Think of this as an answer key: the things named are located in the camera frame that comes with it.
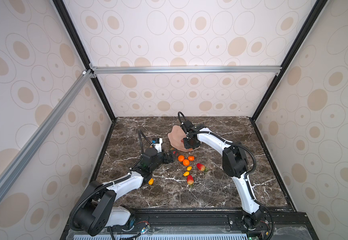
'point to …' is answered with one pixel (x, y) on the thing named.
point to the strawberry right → (200, 166)
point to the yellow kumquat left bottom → (151, 181)
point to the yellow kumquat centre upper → (189, 168)
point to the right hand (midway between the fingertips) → (189, 145)
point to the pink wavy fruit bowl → (175, 137)
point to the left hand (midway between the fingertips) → (175, 148)
